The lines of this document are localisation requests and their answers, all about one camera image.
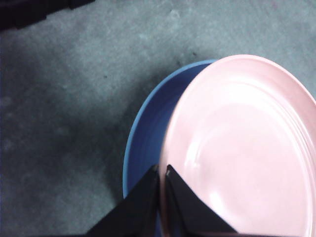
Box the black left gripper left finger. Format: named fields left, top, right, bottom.
left=86, top=164, right=161, bottom=237

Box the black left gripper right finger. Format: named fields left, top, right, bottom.
left=164, top=164, right=237, bottom=237

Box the blue plate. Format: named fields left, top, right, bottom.
left=122, top=59, right=218, bottom=237

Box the pink plate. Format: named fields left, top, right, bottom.
left=159, top=54, right=316, bottom=237

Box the black plate rack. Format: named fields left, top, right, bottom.
left=0, top=0, right=96, bottom=32

